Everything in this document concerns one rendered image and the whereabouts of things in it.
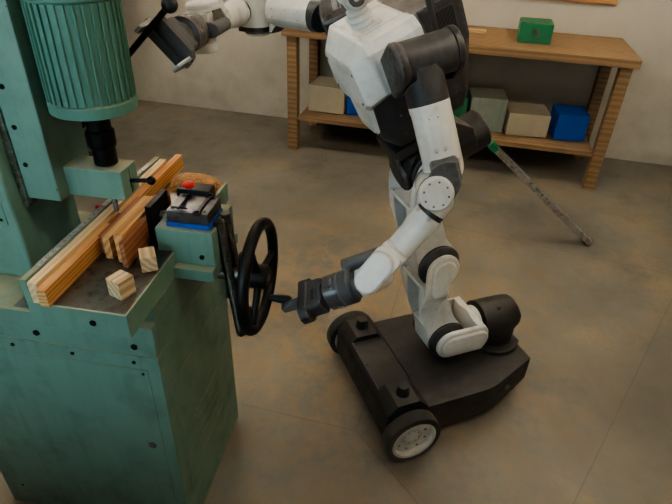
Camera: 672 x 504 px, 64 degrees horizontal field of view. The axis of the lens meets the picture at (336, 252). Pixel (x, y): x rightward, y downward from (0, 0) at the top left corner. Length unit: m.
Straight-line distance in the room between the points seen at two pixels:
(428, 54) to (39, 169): 0.86
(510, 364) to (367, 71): 1.27
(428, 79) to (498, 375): 1.23
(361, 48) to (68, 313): 0.83
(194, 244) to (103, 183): 0.24
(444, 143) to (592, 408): 1.43
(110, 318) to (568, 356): 1.90
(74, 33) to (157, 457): 1.03
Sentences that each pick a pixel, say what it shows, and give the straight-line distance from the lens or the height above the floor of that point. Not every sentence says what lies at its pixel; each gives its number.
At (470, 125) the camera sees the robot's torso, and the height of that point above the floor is 1.07.
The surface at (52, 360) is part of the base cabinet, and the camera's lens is 1.46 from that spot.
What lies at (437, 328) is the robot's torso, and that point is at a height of 0.34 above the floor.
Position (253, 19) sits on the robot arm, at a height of 1.28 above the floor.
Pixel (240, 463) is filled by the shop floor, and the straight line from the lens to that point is 1.97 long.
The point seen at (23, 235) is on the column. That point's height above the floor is 0.92.
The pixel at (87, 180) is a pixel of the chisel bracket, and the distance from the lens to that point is 1.34.
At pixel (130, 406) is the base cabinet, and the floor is 0.54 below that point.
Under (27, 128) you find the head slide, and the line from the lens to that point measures 1.31.
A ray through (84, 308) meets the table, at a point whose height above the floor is 0.90.
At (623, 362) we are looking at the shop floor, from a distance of 2.61.
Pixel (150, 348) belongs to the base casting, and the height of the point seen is 0.74.
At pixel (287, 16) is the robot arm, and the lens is 1.66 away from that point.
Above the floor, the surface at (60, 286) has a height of 0.92.
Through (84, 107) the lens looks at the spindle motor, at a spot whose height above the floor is 1.23.
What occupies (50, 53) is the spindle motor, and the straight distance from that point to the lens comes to 1.20.
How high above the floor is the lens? 1.59
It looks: 33 degrees down
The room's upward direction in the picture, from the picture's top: 2 degrees clockwise
